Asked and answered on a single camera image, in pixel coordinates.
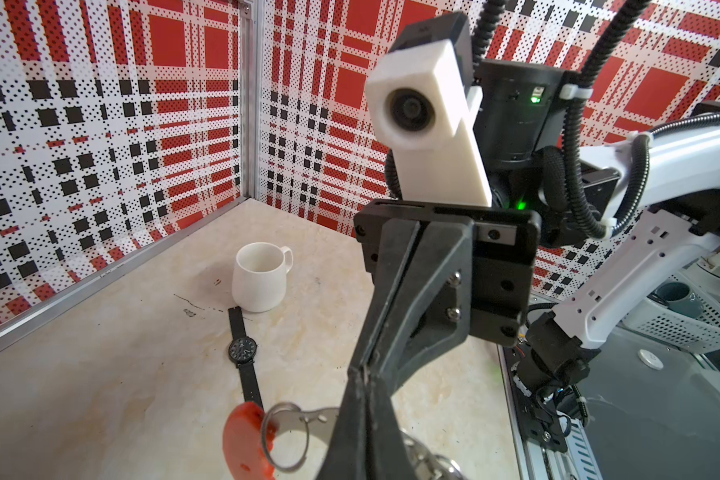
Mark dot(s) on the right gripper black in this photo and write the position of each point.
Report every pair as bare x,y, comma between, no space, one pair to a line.
422,282

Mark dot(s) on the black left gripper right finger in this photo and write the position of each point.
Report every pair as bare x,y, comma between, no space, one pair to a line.
386,456

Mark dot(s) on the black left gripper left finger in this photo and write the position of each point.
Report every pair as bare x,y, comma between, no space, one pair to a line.
346,455

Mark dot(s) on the silver keyring with chain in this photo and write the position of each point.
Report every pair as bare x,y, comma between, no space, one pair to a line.
287,418

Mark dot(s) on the red tagged key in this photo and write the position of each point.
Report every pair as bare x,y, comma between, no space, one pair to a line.
245,443

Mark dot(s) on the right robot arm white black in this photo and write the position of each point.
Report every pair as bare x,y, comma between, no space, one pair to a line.
617,220

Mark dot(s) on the black wrist watch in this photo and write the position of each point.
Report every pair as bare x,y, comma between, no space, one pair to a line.
241,352

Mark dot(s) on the white ceramic mug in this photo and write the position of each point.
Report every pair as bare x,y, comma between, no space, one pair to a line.
260,276

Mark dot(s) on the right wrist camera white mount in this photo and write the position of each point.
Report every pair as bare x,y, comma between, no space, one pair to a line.
423,111

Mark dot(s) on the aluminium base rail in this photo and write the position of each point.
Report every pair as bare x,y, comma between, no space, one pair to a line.
548,444

